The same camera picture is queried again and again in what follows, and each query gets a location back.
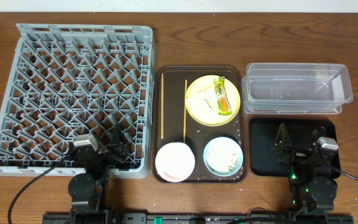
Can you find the green snack wrapper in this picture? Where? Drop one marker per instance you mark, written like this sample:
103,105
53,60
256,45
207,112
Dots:
222,100

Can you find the grey plastic dish rack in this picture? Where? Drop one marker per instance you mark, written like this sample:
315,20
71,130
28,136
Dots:
69,79

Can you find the black waste tray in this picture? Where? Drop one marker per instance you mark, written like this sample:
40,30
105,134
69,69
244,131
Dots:
263,158

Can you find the wooden chopstick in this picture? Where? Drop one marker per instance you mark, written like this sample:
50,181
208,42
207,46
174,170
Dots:
185,112
162,107

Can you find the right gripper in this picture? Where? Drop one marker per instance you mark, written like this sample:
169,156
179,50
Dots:
295,155

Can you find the light blue bowl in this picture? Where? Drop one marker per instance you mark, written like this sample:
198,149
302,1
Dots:
225,143

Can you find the white napkin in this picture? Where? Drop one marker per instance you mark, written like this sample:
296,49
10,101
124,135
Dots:
203,99

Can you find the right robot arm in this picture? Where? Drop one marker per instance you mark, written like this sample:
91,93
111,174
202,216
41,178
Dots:
312,187

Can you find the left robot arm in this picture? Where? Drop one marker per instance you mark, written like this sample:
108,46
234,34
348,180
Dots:
88,190

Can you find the rice waste pile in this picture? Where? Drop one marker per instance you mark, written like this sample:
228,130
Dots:
222,161

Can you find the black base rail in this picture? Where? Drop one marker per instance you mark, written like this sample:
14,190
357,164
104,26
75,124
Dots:
142,218

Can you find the pink bowl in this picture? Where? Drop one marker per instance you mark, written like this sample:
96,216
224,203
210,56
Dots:
175,162

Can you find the yellow round plate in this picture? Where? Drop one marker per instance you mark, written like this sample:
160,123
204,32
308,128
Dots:
205,117

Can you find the dark brown serving tray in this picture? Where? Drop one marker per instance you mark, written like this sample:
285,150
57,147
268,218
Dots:
197,135

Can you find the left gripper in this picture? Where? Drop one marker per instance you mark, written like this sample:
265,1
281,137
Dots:
112,162

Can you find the clear plastic bin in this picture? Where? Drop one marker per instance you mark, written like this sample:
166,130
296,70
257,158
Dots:
296,88

